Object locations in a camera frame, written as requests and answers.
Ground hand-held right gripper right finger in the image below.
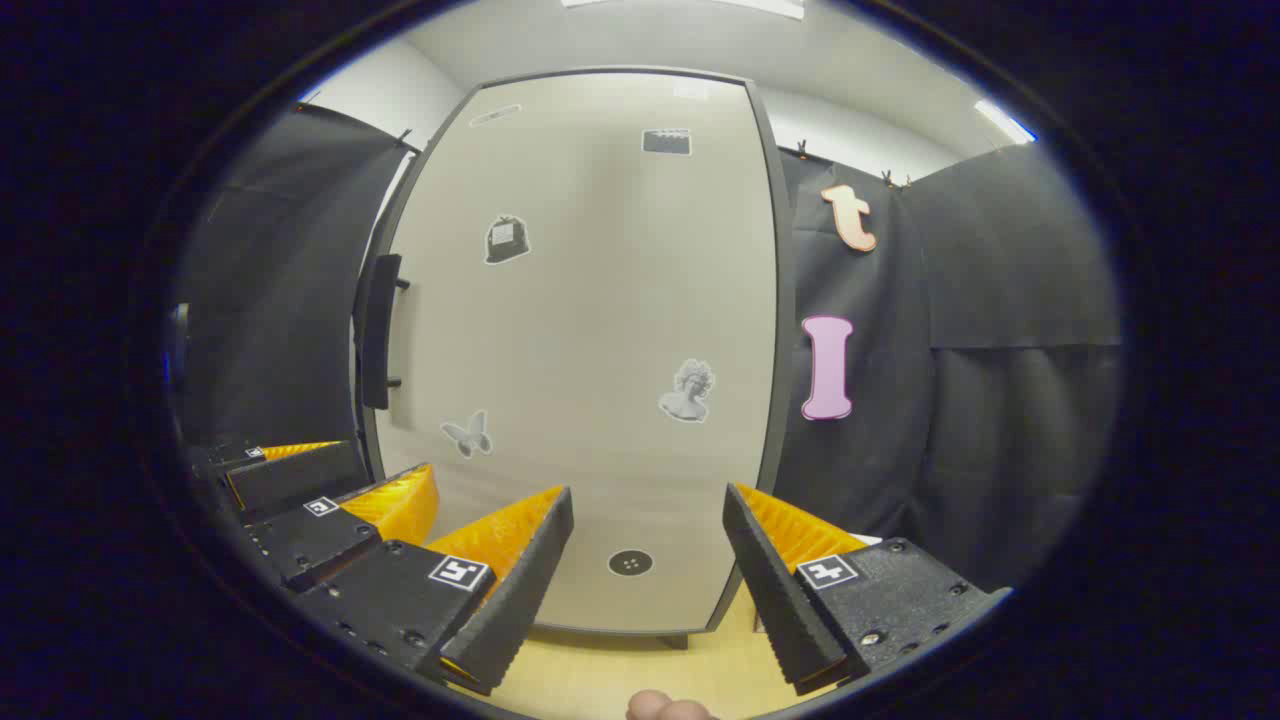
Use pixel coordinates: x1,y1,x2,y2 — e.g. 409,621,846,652
722,483,1012,698

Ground dark grey cabinet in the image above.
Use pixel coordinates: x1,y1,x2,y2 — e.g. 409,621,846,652
352,65,798,651

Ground black door handle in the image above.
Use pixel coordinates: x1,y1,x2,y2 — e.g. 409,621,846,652
358,253,412,411

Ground black backdrop cloth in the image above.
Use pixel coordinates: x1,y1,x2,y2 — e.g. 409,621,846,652
175,103,1123,591

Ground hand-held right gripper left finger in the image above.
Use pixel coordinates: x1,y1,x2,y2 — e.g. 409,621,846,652
298,486,576,697

